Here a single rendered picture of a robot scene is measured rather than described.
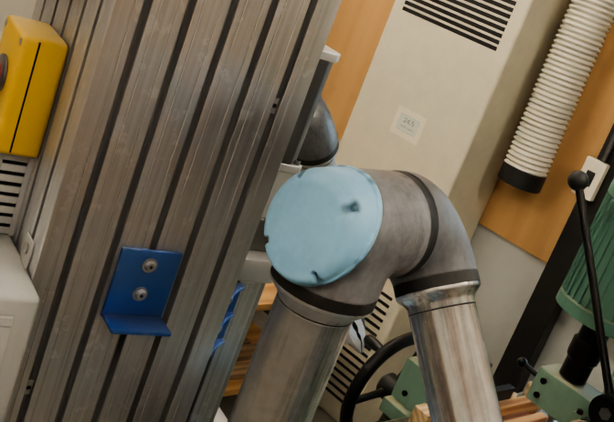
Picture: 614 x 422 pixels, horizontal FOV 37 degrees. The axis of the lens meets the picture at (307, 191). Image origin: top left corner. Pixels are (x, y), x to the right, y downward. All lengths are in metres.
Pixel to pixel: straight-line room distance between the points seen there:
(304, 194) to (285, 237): 0.05
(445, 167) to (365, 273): 2.23
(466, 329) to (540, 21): 2.19
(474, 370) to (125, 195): 0.41
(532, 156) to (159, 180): 2.20
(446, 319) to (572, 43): 2.14
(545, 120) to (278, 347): 2.22
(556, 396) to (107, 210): 1.01
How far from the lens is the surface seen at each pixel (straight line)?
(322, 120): 1.60
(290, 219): 0.89
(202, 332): 1.12
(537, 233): 3.25
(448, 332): 0.98
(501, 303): 3.35
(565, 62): 3.05
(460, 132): 3.08
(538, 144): 3.08
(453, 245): 0.98
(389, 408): 1.83
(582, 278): 1.65
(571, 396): 1.73
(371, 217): 0.86
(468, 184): 3.17
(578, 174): 1.57
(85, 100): 0.93
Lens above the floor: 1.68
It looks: 16 degrees down
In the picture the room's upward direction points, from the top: 21 degrees clockwise
